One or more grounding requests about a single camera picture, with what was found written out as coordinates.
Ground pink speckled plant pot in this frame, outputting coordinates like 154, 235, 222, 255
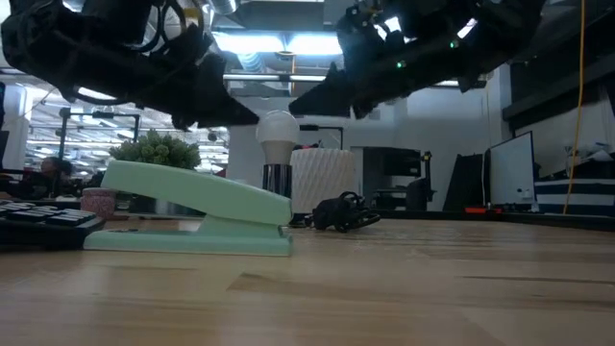
80, 186, 119, 221

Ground black monitor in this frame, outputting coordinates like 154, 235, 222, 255
362, 146, 424, 180

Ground white ribbed pen cup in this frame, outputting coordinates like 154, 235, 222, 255
290, 147, 357, 215

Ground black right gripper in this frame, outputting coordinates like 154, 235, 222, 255
287, 4, 470, 120

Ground person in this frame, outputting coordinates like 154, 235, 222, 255
21, 157, 76, 199

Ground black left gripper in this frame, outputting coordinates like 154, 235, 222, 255
138, 23, 260, 131

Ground black power cable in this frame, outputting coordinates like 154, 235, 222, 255
303, 190, 382, 235

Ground black desk calculator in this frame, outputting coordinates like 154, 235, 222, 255
0, 200, 106, 252

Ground blue white striped box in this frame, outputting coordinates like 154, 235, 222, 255
533, 178, 615, 215

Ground black aluminium table frame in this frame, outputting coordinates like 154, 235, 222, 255
357, 207, 615, 233

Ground black metal gantry stand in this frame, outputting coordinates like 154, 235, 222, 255
57, 108, 141, 198

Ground black upright panel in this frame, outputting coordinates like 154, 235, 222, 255
441, 153, 485, 212

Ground mint green stapler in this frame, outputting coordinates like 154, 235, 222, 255
83, 160, 295, 258

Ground green succulent plant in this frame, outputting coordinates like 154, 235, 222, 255
108, 128, 202, 171

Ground white board with dark frame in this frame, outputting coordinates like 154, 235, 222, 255
483, 130, 537, 209

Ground white frosted lightbulb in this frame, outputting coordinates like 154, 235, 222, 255
255, 109, 302, 167

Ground black office chair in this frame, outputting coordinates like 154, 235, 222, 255
406, 151, 437, 212

